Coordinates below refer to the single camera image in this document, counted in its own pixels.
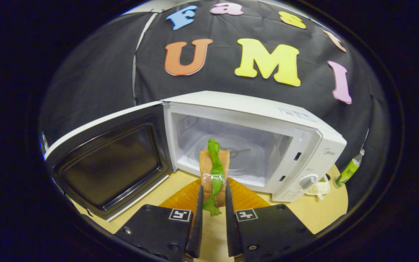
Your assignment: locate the black backdrop cloth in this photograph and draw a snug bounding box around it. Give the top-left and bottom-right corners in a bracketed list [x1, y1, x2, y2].
[39, 0, 392, 204]

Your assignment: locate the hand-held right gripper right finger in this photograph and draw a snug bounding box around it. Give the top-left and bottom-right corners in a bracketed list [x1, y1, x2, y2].
[225, 178, 315, 259]

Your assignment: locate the white divided grain tray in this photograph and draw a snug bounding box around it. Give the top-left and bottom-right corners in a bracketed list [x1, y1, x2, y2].
[306, 175, 332, 201]

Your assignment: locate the white microwave oven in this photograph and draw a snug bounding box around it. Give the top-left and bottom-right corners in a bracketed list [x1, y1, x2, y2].
[44, 90, 347, 222]

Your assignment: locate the lettuce sandwich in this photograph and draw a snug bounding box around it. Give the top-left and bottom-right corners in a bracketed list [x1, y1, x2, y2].
[199, 138, 231, 217]

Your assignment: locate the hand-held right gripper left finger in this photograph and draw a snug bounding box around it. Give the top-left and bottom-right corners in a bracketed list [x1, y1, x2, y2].
[114, 178, 204, 262]

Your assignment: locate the green label bottle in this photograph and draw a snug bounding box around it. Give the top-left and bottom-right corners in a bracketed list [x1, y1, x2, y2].
[335, 148, 366, 187]

